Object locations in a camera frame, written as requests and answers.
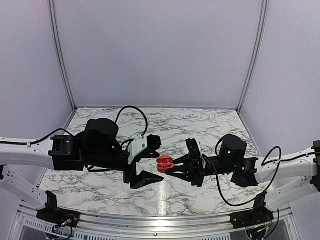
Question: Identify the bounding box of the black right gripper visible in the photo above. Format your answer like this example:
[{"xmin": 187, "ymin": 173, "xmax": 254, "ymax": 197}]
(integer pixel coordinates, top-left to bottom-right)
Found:
[{"xmin": 166, "ymin": 151, "xmax": 237, "ymax": 188}]

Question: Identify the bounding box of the red round charging case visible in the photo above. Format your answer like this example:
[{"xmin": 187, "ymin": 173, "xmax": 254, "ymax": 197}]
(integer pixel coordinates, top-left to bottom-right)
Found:
[{"xmin": 156, "ymin": 155, "xmax": 175, "ymax": 174}]

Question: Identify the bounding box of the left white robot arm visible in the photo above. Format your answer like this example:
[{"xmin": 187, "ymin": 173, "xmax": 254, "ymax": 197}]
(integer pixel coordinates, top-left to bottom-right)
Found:
[{"xmin": 0, "ymin": 118, "xmax": 163, "ymax": 223}]

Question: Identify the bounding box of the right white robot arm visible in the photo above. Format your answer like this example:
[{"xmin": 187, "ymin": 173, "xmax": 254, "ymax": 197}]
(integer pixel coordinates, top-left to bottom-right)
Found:
[{"xmin": 157, "ymin": 134, "xmax": 320, "ymax": 224}]

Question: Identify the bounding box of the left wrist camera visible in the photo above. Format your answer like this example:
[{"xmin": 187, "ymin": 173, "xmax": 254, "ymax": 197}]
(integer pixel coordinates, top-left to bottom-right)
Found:
[{"xmin": 127, "ymin": 134, "xmax": 162, "ymax": 165}]

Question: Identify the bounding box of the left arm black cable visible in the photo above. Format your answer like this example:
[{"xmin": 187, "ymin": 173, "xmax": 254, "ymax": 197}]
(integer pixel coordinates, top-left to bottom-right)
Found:
[{"xmin": 0, "ymin": 105, "xmax": 149, "ymax": 148}]

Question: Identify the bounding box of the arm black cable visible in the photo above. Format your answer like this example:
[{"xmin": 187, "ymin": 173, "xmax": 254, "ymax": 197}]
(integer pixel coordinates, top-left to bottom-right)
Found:
[
  {"xmin": 216, "ymin": 146, "xmax": 282, "ymax": 207},
  {"xmin": 0, "ymin": 105, "xmax": 149, "ymax": 148}
]

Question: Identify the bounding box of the aluminium front rail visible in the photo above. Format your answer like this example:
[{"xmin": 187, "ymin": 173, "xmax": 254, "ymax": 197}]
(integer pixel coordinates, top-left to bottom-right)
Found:
[{"xmin": 8, "ymin": 202, "xmax": 301, "ymax": 240}]

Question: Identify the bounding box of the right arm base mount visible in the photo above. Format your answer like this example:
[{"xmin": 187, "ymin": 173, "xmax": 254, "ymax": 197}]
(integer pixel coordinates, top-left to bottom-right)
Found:
[{"xmin": 230, "ymin": 193, "xmax": 274, "ymax": 229}]

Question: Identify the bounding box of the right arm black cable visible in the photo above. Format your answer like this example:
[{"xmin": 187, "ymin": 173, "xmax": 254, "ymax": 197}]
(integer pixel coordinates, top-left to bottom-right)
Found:
[{"xmin": 216, "ymin": 146, "xmax": 282, "ymax": 207}]

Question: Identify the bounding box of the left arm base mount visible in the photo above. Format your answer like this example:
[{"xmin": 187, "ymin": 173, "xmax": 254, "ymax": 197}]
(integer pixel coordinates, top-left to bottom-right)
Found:
[{"xmin": 36, "ymin": 190, "xmax": 80, "ymax": 228}]

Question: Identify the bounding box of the right metal corner post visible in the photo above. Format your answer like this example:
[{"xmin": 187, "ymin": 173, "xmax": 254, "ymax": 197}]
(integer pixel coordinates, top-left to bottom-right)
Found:
[{"xmin": 236, "ymin": 0, "xmax": 269, "ymax": 115}]

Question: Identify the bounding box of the metal corner post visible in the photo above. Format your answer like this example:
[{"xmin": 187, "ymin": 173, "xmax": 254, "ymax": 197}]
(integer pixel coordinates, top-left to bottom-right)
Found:
[
  {"xmin": 236, "ymin": 0, "xmax": 269, "ymax": 115},
  {"xmin": 48, "ymin": 0, "xmax": 77, "ymax": 112}
]

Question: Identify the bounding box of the left metal corner post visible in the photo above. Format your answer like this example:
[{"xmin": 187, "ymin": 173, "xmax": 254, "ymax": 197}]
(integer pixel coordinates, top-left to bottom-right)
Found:
[{"xmin": 48, "ymin": 0, "xmax": 77, "ymax": 112}]

